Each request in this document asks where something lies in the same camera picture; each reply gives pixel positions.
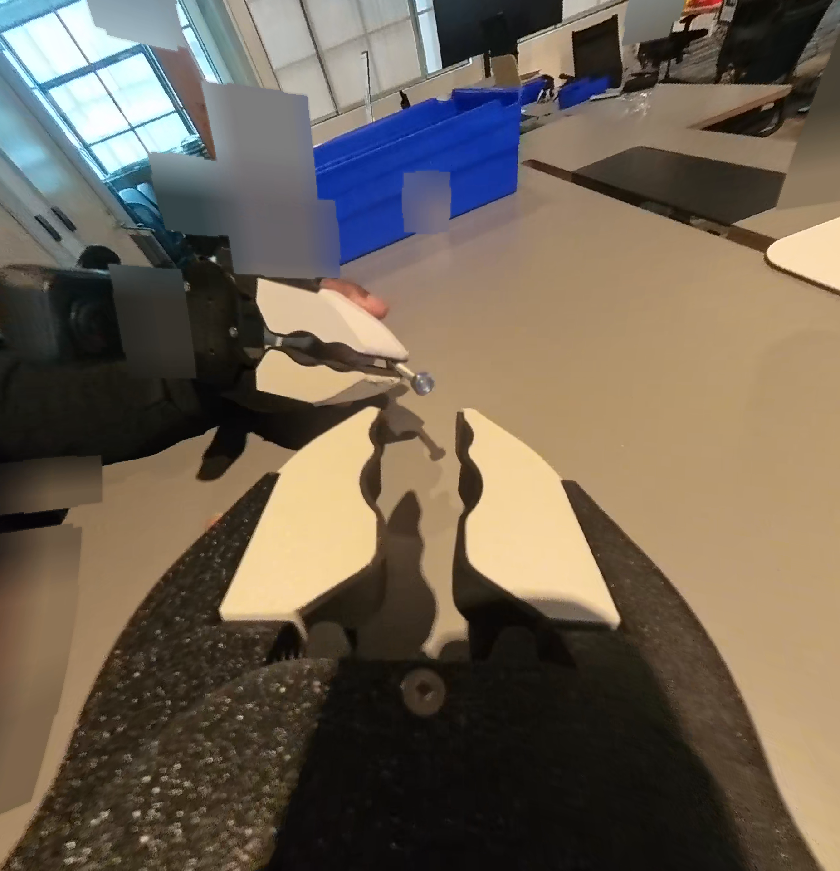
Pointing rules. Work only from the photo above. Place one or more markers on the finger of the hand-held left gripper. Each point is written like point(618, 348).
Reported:
point(297, 381)
point(325, 313)

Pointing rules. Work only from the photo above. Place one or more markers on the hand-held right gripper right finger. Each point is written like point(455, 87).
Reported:
point(535, 537)

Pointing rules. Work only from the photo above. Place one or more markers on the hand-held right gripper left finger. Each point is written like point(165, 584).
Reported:
point(304, 537)

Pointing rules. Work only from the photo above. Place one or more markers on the person's left forearm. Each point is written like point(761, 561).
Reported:
point(86, 408)

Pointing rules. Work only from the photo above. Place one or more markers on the person's left hand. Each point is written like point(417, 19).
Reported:
point(359, 298)

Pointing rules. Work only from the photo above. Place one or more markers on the black office chair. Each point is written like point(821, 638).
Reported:
point(99, 257)

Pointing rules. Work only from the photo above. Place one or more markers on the blue plastic bin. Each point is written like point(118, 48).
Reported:
point(379, 184)
point(484, 96)

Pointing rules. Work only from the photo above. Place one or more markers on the wooden column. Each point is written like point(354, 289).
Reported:
point(185, 95)

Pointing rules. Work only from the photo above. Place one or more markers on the large window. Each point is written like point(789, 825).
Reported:
point(338, 47)

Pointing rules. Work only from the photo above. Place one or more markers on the small paned window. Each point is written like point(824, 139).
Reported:
point(73, 88)

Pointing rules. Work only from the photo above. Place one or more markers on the beige chair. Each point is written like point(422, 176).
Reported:
point(507, 71)

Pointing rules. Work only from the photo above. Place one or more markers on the black television on stand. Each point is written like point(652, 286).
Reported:
point(461, 27)

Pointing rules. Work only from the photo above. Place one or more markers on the small blue bin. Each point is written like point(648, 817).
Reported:
point(583, 90)

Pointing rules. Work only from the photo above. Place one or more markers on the wood edged grey table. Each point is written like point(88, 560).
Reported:
point(638, 112)

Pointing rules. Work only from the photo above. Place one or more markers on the black desk mat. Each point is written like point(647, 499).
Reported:
point(678, 180)

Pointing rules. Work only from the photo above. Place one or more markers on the white base board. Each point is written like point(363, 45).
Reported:
point(821, 255)

